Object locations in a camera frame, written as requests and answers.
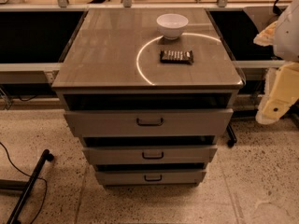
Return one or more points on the grey drawer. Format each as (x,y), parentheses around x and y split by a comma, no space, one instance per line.
(149,155)
(151,177)
(134,123)

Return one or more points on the grey drawer cabinet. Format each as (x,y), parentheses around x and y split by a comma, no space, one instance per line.
(114,64)

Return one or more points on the white bowl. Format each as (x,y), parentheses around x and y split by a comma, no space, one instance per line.
(171,26)

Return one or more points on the cabinet caster wheel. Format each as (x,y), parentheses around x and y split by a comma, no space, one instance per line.
(232,138)

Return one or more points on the dark snack bar packet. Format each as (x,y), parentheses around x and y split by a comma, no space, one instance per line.
(176,56)

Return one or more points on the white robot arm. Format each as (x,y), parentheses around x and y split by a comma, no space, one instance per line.
(283,34)

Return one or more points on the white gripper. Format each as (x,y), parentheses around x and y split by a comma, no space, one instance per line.
(289,36)

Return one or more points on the black stand leg left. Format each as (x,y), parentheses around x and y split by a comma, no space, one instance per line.
(24,187)

